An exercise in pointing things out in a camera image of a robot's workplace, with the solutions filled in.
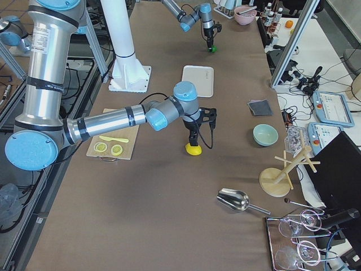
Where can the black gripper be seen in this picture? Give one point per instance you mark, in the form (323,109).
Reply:
(208,34)
(190,126)

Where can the green lime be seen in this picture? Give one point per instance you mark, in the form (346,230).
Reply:
(212,49)

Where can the yellow lemon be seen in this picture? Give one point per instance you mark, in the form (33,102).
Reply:
(193,150)

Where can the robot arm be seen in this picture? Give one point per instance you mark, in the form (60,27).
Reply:
(40,134)
(203,13)

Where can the cream rabbit tray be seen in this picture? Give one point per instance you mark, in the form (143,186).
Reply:
(202,77)

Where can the pink bowl with ice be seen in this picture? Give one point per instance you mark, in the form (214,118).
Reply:
(244,15)

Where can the grey folded cloth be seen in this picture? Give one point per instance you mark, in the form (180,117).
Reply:
(260,108)

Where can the mint green bowl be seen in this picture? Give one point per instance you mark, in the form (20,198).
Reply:
(265,135)

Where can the yellow plastic knife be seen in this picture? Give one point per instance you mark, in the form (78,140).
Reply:
(108,139)

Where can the wooden cutting board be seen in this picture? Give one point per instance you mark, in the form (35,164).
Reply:
(129,133)

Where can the lemon slice right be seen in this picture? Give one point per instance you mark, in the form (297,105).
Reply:
(116,150)

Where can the lemon slice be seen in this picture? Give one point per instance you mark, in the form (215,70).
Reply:
(100,147)
(116,150)

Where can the metal scoop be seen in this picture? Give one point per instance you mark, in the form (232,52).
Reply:
(238,200)

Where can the orange fruit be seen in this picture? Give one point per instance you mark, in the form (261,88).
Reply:
(288,24)

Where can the wooden mug tree stand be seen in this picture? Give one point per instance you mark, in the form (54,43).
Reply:
(276,182)

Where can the lemon slice left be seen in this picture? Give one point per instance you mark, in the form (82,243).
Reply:
(100,147)

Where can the white support column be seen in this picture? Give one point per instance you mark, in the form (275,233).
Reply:
(118,25)

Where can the teach pendant near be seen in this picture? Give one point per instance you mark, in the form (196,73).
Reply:
(320,134)

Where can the teach pendant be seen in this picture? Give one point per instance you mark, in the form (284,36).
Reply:
(332,108)
(320,134)

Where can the teach pendant far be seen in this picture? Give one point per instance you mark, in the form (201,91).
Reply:
(332,108)

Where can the wine glass upper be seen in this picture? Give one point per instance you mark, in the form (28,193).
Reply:
(300,225)

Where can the wine glass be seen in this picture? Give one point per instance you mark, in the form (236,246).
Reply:
(304,255)
(300,225)

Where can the black monitor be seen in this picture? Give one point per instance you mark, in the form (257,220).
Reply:
(337,180)

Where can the wine glass lower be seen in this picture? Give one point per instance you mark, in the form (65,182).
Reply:
(304,255)

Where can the copper wire bottle rack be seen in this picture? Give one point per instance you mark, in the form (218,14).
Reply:
(270,18)

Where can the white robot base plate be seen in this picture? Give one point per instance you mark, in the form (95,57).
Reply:
(124,80)

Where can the aluminium frame post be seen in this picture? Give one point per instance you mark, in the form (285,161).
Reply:
(300,27)

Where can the black rack frame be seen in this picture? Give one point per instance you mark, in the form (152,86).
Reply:
(276,241)

